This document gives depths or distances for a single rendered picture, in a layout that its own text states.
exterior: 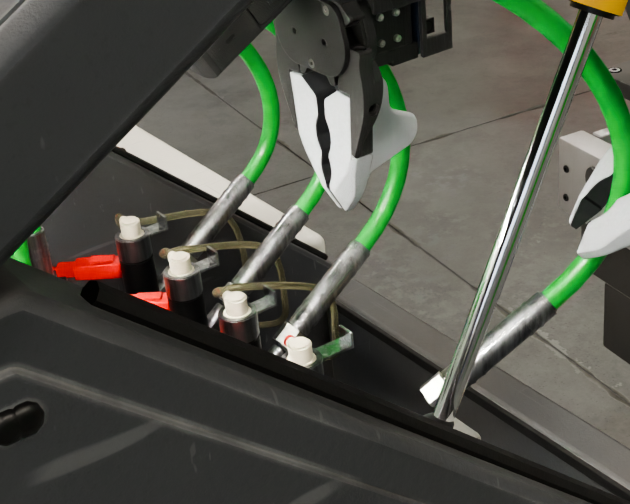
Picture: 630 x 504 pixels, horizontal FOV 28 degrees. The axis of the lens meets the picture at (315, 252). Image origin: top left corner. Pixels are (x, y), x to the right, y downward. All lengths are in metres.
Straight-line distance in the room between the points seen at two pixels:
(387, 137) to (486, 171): 2.85
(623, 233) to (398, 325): 0.49
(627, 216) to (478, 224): 2.62
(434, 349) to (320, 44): 0.47
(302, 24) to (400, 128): 0.09
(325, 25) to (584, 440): 0.45
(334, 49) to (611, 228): 0.19
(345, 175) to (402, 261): 2.42
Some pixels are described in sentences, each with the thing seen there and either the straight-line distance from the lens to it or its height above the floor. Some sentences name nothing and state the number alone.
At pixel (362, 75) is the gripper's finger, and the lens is 0.73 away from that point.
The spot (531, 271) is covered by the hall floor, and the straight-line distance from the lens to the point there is 3.13.
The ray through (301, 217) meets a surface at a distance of 0.99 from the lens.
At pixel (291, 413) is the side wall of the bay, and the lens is 0.35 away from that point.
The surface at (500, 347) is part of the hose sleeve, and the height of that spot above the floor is 1.16.
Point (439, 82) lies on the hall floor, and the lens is 4.26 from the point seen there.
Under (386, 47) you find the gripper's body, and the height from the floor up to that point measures 1.33.
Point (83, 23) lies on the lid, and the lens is 0.26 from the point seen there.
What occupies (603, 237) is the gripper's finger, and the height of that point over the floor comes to 1.23.
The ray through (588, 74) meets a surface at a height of 1.33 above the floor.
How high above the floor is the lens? 1.59
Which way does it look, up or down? 29 degrees down
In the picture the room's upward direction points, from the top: 6 degrees counter-clockwise
